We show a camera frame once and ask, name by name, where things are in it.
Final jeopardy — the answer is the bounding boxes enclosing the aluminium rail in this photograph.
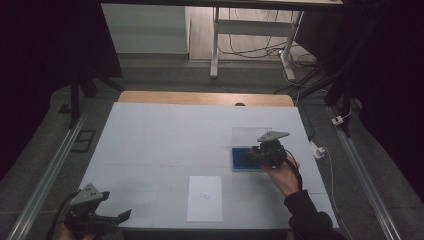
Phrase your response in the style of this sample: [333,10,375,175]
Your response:
[6,109,88,240]
[328,105,403,240]

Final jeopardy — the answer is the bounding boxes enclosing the black metal stand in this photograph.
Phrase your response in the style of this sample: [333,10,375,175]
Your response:
[296,13,384,138]

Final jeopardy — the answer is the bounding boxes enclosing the black tripod stand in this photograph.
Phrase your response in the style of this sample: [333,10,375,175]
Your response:
[67,65,125,130]

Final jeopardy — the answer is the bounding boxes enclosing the white paper sheet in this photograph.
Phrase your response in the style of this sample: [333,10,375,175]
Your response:
[186,175,224,223]

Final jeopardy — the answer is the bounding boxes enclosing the white table cover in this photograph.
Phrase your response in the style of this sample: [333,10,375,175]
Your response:
[79,101,340,231]

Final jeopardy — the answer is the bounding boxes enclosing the white metal frame stand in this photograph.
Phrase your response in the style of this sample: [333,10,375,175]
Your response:
[217,9,323,95]

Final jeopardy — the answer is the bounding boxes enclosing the wooden table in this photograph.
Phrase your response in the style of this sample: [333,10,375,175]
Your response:
[118,90,295,108]

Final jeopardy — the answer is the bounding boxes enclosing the white plug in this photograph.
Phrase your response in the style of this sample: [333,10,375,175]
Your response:
[331,109,354,127]

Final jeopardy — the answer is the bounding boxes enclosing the black curtain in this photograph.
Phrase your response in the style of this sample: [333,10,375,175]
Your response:
[0,0,123,183]
[294,0,424,203]

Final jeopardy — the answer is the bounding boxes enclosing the white cabinet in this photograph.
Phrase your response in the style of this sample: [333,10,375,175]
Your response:
[100,3,191,55]

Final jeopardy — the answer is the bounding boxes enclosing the white standing desk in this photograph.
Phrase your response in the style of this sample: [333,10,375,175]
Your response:
[99,0,344,81]

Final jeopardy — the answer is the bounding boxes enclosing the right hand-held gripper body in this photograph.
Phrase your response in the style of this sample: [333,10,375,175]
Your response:
[254,130,291,169]

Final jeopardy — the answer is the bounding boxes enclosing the white power strip cable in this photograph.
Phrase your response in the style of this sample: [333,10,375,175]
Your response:
[323,147,355,240]

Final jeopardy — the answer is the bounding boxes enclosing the person's left hand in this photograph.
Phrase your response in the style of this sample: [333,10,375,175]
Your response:
[52,223,98,240]

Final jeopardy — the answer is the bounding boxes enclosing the person's right hand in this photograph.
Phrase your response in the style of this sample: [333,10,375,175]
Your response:
[262,155,302,198]

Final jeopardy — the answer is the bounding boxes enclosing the blue ink pad box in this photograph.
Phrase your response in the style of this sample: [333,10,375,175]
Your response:
[231,126,273,173]

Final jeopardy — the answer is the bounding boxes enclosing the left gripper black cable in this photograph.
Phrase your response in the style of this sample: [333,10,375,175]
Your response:
[46,191,81,240]

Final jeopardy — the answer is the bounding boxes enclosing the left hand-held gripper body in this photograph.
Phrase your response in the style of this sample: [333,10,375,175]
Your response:
[63,183,120,236]

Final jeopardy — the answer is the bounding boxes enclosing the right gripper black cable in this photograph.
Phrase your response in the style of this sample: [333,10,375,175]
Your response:
[284,149,304,193]

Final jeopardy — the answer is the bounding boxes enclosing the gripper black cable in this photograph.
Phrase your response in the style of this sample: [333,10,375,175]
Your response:
[46,191,81,240]
[284,149,304,193]

